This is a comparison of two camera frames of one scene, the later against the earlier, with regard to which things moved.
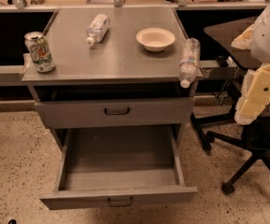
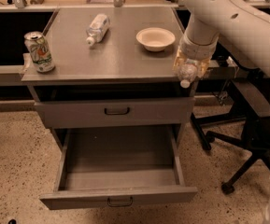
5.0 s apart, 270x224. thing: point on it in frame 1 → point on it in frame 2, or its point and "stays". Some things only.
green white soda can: (40, 52) stays
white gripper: (267, 39) → (197, 51)
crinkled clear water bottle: (189, 61) stays
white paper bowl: (155, 39) stays
